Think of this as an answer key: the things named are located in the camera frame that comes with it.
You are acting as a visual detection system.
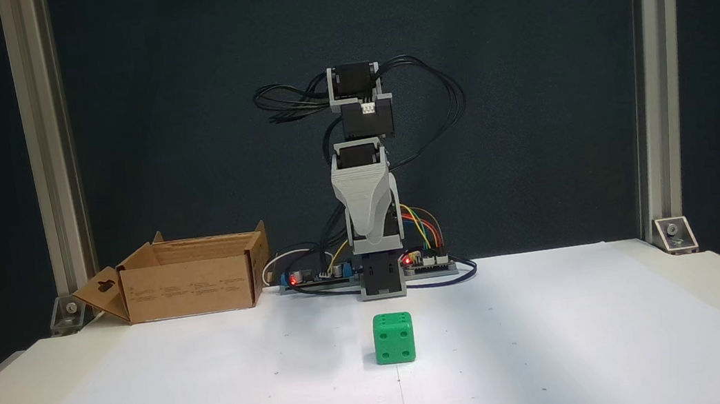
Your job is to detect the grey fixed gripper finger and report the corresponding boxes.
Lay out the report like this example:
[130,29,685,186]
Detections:
[332,176,404,248]

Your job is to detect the green die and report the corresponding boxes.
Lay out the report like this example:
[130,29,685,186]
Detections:
[371,310,418,367]

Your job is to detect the blue circuit board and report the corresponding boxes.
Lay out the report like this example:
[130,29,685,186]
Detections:
[279,261,359,291]

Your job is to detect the brown cardboard box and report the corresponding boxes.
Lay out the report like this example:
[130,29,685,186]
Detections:
[65,218,277,332]

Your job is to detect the yellow wire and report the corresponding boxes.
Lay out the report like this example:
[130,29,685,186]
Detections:
[326,239,353,274]

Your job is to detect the coloured jumper wires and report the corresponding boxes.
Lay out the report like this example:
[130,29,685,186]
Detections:
[400,199,445,256]

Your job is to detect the circuit board with jumper wires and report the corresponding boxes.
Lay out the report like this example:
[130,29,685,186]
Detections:
[401,246,453,274]

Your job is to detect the white cable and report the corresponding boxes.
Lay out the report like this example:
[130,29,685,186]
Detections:
[260,247,319,287]

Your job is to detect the dark power cable loop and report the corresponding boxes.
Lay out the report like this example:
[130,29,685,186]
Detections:
[403,256,480,292]

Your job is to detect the metal corner bracket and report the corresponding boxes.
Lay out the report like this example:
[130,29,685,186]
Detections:
[46,293,87,337]
[651,214,700,258]

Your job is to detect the aluminium frame post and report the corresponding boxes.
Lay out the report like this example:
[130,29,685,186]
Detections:
[0,0,104,321]
[608,0,716,245]

